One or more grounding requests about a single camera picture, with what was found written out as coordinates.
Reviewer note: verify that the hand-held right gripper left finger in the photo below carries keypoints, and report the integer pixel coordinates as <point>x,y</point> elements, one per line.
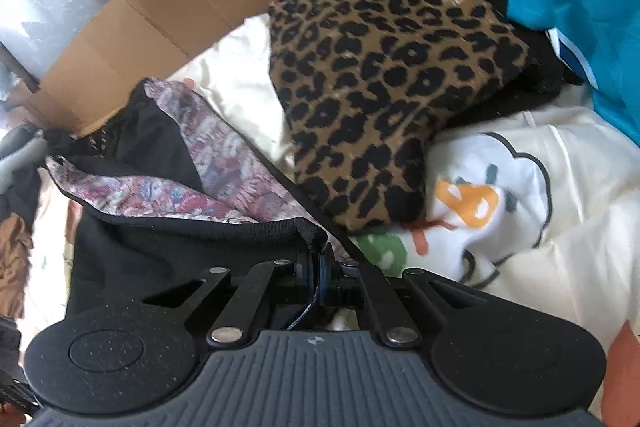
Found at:
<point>300,279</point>

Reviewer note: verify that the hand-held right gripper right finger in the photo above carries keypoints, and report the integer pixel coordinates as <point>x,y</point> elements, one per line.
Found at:
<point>327,279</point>

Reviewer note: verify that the black and printed shorts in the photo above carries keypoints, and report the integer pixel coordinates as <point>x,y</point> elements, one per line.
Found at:
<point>125,247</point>

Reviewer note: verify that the pile of black clothes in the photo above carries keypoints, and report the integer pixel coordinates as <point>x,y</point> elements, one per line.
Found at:
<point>25,202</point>

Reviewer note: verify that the brown garment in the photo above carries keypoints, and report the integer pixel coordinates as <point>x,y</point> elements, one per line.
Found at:
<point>12,257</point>

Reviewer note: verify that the grey neck pillow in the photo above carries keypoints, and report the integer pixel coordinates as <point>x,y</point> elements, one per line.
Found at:
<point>15,162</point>

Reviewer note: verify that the leopard print pillow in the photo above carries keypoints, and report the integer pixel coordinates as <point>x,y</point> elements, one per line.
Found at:
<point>390,82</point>

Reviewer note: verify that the cream cartoon print blanket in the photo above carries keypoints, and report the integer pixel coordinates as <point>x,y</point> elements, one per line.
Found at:
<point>575,187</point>

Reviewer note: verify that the flattened brown cardboard box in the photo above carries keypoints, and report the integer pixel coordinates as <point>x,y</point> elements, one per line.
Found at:
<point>150,32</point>

